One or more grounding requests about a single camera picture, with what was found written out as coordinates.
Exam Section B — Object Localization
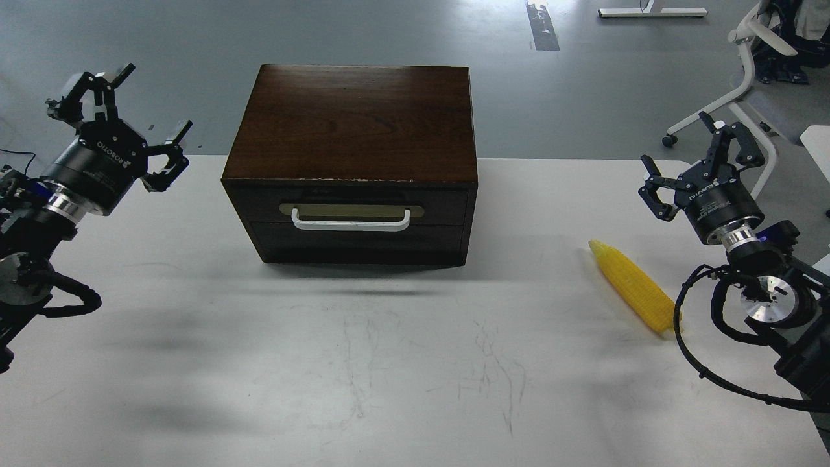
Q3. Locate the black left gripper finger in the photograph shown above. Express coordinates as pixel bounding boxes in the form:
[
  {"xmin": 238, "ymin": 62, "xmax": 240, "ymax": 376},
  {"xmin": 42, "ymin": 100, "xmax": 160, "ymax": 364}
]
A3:
[
  {"xmin": 45, "ymin": 63, "xmax": 136, "ymax": 124},
  {"xmin": 141, "ymin": 119, "xmax": 193, "ymax": 193}
]

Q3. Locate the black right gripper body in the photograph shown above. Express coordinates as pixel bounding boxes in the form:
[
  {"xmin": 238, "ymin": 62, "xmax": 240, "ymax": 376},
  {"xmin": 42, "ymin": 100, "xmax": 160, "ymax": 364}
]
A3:
[{"xmin": 677, "ymin": 162, "xmax": 765, "ymax": 245}]

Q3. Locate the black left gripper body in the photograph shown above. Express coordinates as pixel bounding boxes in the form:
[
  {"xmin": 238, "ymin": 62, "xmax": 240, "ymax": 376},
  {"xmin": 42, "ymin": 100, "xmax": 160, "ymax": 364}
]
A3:
[{"xmin": 41, "ymin": 119, "xmax": 148, "ymax": 216}]

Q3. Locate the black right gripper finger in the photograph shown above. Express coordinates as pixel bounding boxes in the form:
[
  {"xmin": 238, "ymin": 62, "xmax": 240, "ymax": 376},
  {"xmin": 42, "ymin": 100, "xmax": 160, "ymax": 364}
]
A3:
[
  {"xmin": 638, "ymin": 154, "xmax": 688, "ymax": 222},
  {"xmin": 698, "ymin": 110, "xmax": 764, "ymax": 174}
]

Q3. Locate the yellow corn cob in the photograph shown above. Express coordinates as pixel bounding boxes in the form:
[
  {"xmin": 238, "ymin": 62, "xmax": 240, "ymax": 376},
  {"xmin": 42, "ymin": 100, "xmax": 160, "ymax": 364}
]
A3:
[{"xmin": 589, "ymin": 239, "xmax": 675, "ymax": 336}]

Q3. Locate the wooden drawer with white handle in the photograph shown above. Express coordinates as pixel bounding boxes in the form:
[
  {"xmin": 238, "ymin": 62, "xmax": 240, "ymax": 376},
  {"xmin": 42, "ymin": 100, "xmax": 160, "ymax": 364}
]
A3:
[{"xmin": 235, "ymin": 186, "xmax": 469, "ymax": 225}]

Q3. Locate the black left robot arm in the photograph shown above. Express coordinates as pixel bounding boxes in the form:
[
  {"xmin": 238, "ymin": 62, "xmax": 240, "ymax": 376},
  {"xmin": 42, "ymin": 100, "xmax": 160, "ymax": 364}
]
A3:
[{"xmin": 1, "ymin": 63, "xmax": 192, "ymax": 372}]

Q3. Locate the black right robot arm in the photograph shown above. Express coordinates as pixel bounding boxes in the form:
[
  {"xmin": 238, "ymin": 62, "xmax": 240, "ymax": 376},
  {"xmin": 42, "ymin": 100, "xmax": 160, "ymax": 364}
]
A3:
[{"xmin": 639, "ymin": 112, "xmax": 829, "ymax": 414}]

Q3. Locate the dark wooden drawer cabinet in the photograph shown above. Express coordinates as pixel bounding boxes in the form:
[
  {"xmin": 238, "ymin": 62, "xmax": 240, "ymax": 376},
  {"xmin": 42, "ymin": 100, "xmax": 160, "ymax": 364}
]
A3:
[{"xmin": 220, "ymin": 64, "xmax": 478, "ymax": 267}]

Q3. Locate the white office chair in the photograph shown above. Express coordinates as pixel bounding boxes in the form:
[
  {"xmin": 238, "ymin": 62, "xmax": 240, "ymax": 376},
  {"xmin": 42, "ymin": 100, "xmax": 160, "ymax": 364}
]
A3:
[{"xmin": 702, "ymin": 1, "xmax": 829, "ymax": 197}]

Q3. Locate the white desk base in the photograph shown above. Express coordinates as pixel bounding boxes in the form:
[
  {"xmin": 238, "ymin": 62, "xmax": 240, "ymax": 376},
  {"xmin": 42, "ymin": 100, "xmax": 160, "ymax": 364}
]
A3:
[{"xmin": 598, "ymin": 1, "xmax": 708, "ymax": 19}]

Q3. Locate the grey floor tape strip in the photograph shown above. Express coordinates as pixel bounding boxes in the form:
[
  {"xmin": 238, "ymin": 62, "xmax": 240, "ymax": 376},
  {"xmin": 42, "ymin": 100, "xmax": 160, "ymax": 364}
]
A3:
[{"xmin": 525, "ymin": 1, "xmax": 560, "ymax": 51}]

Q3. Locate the black floor cable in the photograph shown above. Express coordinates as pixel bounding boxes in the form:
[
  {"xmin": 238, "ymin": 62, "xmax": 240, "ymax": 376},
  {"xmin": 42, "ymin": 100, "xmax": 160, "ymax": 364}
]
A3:
[{"xmin": 0, "ymin": 150, "xmax": 38, "ymax": 173}]

